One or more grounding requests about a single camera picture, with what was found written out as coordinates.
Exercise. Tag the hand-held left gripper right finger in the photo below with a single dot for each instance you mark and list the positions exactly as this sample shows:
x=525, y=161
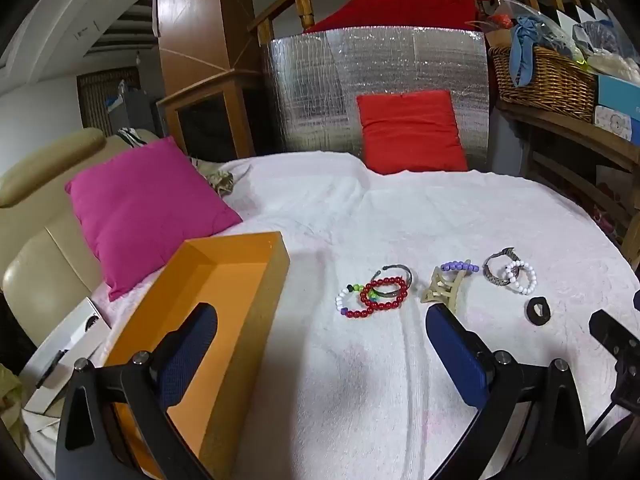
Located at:
x=457, y=355

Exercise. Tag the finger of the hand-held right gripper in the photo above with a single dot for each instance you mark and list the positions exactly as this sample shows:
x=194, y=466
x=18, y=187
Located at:
x=607, y=327
x=637, y=301

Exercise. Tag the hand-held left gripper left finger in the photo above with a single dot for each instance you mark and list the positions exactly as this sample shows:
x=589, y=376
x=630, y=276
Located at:
x=192, y=350

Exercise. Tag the orange cardboard box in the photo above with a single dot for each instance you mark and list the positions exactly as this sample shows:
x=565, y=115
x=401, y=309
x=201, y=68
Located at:
x=230, y=280

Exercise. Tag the metal link watch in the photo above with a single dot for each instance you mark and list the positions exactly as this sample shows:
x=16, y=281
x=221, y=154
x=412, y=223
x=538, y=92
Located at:
x=492, y=275

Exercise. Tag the grey metal bangle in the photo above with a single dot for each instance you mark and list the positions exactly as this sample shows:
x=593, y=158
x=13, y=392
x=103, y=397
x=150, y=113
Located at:
x=400, y=266

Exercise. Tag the beige hair claw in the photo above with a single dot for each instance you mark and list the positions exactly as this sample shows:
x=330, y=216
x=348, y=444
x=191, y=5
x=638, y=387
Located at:
x=435, y=292

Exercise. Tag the white cardboard box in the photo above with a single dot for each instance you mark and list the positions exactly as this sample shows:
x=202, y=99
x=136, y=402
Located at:
x=70, y=335

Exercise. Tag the pink pillow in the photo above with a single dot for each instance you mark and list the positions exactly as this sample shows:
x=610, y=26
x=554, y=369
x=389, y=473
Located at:
x=145, y=210

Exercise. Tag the beige leather sofa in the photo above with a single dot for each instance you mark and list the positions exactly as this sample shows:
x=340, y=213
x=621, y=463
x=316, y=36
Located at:
x=40, y=270

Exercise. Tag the beige patterned cloth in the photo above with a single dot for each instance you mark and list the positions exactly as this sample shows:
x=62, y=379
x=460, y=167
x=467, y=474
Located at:
x=222, y=180

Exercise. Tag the wooden shelf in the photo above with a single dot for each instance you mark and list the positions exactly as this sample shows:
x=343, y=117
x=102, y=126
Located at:
x=575, y=135

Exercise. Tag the white blanket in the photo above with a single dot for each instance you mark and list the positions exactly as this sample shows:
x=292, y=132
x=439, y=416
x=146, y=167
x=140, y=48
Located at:
x=350, y=210

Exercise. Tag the yellow-green cloth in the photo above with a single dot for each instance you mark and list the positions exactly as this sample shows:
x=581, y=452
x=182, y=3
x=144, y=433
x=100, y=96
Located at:
x=10, y=400

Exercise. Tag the blue cardboard box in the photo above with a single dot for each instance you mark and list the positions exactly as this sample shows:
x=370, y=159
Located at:
x=615, y=95

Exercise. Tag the striped cloth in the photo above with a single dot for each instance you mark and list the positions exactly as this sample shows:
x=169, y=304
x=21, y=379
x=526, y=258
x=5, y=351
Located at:
x=131, y=137

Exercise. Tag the red pillow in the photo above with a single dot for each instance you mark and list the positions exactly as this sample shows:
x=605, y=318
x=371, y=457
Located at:
x=410, y=130

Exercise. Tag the wicker basket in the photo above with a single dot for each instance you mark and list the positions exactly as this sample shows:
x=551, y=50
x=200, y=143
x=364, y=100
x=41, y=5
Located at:
x=540, y=85

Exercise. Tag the brown slatted screen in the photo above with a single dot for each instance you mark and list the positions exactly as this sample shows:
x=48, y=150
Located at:
x=95, y=100

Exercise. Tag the blue cloth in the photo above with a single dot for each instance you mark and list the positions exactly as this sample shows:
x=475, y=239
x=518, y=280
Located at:
x=525, y=40

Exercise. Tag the silver foil insulation panel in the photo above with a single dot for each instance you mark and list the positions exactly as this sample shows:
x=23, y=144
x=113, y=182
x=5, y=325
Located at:
x=320, y=85

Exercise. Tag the clear plastic bag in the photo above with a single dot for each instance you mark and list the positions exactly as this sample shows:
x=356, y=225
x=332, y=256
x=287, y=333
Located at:
x=545, y=17

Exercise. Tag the wooden cabinet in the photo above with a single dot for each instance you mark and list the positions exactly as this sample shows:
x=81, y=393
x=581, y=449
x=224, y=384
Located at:
x=195, y=20

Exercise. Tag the large red cushion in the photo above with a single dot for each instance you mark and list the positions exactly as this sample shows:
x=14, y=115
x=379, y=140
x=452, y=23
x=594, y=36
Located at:
x=400, y=5

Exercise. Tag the wooden railing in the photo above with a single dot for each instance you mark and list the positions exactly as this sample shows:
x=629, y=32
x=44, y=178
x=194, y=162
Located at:
x=306, y=10

